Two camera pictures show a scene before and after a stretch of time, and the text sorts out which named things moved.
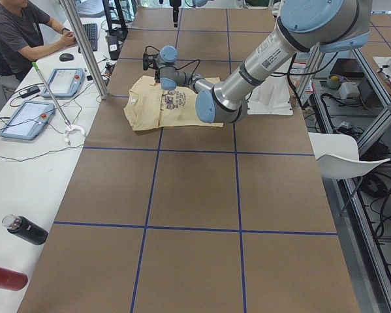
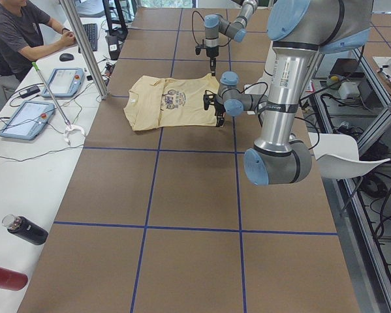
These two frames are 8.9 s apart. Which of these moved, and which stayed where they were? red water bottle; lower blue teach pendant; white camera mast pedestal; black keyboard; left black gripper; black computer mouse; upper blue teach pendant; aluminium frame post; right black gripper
Moved: white camera mast pedestal; right black gripper; left black gripper
Stayed: red water bottle; aluminium frame post; black computer mouse; upper blue teach pendant; lower blue teach pendant; black keyboard
